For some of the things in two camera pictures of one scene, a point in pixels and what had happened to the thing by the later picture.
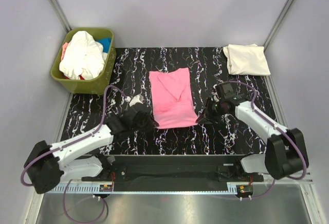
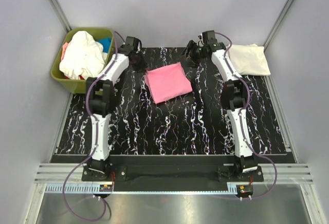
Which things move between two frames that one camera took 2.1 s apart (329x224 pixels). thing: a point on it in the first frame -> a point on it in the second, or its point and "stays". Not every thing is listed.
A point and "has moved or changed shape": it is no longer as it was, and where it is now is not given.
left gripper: [152, 124] -> [143, 65]
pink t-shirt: [172, 98] has moved or changed shape
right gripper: [206, 116] -> [192, 46]
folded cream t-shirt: [247, 59] stays
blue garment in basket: [106, 43] stays
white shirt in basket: [83, 56] stays
